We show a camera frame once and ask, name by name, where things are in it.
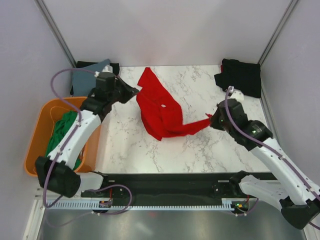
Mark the aluminium frame post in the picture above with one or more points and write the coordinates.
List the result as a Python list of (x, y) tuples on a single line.
[(278, 30), (56, 31)]

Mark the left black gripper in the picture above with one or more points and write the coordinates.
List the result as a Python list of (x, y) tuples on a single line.
[(131, 91)]

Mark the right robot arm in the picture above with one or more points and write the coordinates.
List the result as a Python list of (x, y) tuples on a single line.
[(298, 197)]

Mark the orange plastic basket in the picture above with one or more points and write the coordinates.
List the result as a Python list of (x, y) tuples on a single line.
[(50, 113)]

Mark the green t-shirt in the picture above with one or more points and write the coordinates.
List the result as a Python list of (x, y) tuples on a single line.
[(61, 127)]

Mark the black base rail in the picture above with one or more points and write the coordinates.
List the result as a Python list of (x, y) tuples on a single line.
[(170, 188)]

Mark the right aluminium frame post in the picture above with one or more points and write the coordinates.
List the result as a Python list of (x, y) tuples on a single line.
[(278, 30)]

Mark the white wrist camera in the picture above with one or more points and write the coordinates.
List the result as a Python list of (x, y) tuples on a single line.
[(107, 68), (233, 93)]

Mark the folded black t-shirt right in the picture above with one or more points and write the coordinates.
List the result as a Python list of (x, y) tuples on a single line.
[(243, 76)]

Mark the folded grey t-shirt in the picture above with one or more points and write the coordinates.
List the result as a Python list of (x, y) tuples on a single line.
[(83, 80)]

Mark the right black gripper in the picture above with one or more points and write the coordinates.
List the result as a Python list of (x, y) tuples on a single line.
[(214, 119)]

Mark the folded black t-shirt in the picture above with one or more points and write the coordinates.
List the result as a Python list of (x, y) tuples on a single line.
[(243, 76), (82, 63)]

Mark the red t-shirt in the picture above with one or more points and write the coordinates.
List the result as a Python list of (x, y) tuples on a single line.
[(161, 114)]

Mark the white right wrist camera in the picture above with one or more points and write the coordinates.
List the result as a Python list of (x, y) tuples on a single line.
[(233, 93)]

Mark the white slotted cable duct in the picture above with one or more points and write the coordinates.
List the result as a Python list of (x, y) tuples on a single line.
[(99, 205)]

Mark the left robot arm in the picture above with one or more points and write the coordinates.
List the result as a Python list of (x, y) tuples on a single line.
[(55, 172)]

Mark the left aluminium frame post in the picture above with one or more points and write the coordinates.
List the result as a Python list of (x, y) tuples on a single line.
[(56, 31)]

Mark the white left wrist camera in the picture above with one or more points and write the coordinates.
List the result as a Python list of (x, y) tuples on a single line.
[(107, 68)]

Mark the folded black t-shirt left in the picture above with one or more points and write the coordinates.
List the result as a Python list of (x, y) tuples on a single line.
[(82, 63)]

